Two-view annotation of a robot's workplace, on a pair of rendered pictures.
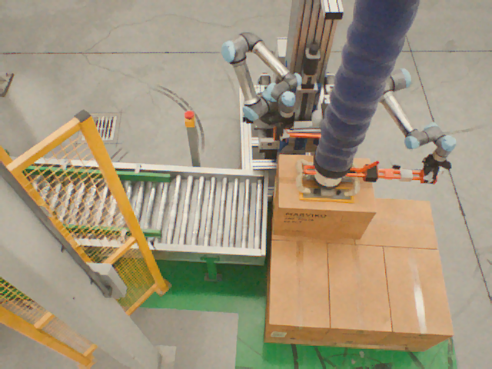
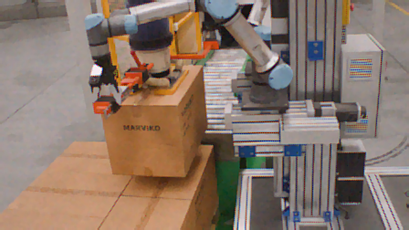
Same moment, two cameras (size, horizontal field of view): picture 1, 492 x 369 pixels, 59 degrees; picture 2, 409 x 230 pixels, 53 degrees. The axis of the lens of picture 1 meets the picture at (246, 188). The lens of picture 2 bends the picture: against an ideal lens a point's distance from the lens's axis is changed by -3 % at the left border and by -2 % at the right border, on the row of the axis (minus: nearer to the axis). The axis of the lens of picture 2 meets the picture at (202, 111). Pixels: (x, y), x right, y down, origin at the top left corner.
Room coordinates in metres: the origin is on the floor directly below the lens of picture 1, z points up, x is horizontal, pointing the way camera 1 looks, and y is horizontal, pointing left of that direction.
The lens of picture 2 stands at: (2.18, -2.55, 1.81)
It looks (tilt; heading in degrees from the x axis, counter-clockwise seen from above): 23 degrees down; 103
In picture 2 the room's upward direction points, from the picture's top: 5 degrees counter-clockwise
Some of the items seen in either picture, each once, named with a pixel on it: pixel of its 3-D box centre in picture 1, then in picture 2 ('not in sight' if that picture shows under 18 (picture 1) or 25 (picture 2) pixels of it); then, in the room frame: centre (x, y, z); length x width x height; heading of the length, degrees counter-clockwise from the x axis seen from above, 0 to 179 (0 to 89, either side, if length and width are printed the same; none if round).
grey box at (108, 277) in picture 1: (94, 279); not in sight; (0.58, 0.62, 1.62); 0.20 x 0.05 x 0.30; 89
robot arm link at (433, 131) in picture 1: (432, 134); (121, 25); (1.53, -1.02, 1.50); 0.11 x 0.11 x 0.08; 27
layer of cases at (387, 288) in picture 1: (349, 267); (110, 223); (1.17, -0.79, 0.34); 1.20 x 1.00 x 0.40; 89
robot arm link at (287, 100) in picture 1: (287, 101); not in sight; (1.72, -0.22, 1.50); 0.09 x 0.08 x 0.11; 42
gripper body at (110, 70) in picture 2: (433, 162); (104, 68); (1.45, -1.07, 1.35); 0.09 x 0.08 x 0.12; 89
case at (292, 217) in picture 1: (320, 197); (160, 116); (1.45, -0.50, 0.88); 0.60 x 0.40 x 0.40; 90
